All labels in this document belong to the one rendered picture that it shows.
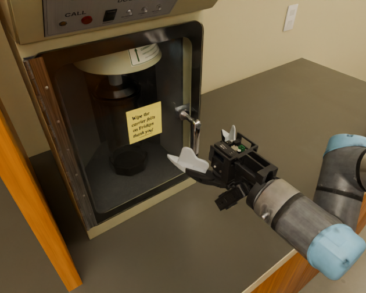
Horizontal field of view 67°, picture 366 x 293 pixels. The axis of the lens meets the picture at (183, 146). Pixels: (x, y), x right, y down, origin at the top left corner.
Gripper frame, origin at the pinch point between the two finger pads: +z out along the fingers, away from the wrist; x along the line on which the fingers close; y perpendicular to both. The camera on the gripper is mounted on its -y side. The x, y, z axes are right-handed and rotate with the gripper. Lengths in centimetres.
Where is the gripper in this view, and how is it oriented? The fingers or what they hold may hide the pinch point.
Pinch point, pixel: (195, 144)
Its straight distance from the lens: 62.0
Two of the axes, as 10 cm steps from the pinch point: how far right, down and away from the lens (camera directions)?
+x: -8.1, 3.7, -4.5
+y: 0.0, -7.7, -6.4
